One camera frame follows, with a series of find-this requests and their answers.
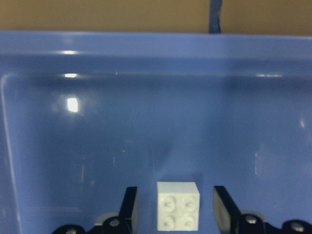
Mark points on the white block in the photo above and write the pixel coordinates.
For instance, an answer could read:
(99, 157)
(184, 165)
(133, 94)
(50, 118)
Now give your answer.
(178, 205)

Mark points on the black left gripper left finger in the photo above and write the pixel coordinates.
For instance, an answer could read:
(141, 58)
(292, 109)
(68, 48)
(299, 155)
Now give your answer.
(129, 211)

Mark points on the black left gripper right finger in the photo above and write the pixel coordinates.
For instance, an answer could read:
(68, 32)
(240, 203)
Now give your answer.
(226, 213)

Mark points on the blue plastic tray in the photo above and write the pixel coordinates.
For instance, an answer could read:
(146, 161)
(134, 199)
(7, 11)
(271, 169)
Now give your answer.
(83, 116)

